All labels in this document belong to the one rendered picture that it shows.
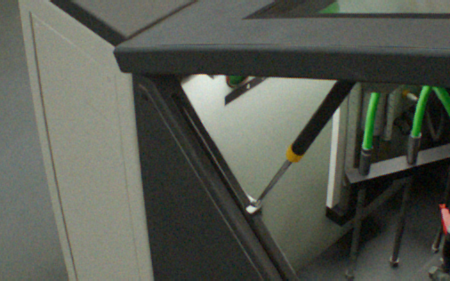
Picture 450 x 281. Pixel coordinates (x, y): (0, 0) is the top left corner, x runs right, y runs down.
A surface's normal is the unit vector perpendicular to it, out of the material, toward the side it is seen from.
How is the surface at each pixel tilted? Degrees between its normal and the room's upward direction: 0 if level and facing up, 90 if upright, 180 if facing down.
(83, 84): 90
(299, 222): 90
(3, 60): 0
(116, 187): 90
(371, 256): 0
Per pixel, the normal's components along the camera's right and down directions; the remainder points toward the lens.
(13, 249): -0.02, -0.72
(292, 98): 0.69, 0.50
